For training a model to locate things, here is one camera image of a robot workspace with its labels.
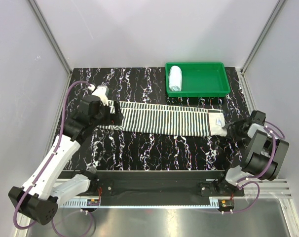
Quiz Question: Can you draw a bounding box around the green white striped towel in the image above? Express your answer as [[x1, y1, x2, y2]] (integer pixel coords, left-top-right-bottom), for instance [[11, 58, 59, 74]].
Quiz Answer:
[[99, 101, 227, 137]]

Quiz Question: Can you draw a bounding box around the light blue towel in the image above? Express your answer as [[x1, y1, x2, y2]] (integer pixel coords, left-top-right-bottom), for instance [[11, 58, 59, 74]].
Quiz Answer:
[[168, 66, 182, 92]]

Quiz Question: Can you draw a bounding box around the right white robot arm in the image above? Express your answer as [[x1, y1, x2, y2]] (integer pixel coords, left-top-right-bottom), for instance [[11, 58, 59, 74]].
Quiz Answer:
[[210, 110, 290, 196]]

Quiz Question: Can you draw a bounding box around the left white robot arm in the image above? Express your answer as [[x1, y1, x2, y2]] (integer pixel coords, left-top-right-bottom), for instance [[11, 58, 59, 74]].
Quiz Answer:
[[8, 95, 123, 230]]

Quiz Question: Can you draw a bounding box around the black marble pattern mat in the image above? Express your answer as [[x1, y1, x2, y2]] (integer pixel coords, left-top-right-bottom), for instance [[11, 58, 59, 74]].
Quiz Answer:
[[65, 67, 249, 171]]

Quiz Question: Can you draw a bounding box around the green plastic tray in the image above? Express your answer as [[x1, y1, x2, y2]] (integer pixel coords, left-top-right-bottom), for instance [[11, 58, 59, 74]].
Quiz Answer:
[[165, 62, 231, 97]]

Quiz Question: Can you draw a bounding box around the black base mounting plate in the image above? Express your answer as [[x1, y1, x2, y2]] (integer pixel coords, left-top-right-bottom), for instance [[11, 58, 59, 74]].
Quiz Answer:
[[64, 170, 244, 197]]

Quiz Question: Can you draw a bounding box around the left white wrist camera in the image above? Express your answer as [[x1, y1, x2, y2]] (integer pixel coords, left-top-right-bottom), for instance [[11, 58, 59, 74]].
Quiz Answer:
[[88, 84, 109, 106]]

